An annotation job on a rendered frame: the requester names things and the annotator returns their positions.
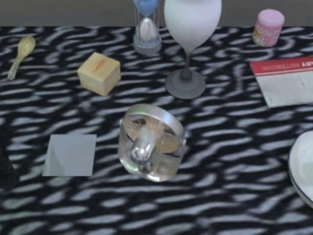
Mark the grey square card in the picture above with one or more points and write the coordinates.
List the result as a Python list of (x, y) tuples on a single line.
[(69, 155)]

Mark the yellow cube block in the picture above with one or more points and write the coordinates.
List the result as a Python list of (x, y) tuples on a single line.
[(99, 74)]

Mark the blue sand hourglass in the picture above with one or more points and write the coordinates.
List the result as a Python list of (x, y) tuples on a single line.
[(147, 31)]

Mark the frosted white wine glass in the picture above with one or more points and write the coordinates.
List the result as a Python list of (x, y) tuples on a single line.
[(192, 22)]

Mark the red and white notebook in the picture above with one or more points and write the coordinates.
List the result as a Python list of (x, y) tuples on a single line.
[(286, 82)]

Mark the pink lidded jar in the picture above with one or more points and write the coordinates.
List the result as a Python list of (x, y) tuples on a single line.
[(268, 28)]

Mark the speckled yellow spoon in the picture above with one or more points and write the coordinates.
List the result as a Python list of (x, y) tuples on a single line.
[(24, 47)]

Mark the white bowl with dark rim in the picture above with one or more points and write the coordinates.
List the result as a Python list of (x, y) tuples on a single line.
[(303, 161)]

